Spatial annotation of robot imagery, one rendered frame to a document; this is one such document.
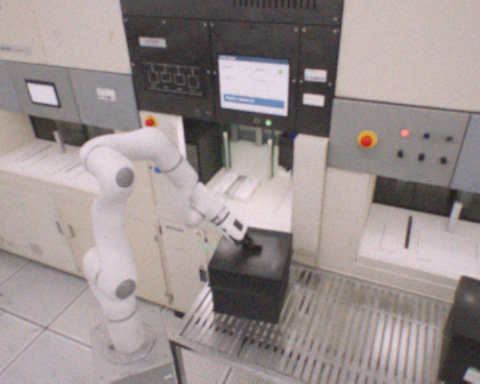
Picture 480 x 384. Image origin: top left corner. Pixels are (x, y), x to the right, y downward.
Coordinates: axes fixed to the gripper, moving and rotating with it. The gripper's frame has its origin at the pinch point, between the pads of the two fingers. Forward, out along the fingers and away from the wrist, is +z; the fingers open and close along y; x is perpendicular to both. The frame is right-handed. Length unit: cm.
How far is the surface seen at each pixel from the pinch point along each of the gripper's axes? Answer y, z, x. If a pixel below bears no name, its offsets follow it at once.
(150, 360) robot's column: -41, 0, 39
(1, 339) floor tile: -5, -39, 186
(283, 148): 81, -2, 0
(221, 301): -13.8, 8.2, 20.3
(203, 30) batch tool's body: 32, -69, -33
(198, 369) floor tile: 6, 50, 97
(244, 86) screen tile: 30, -44, -31
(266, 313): -13.7, 22.5, 8.7
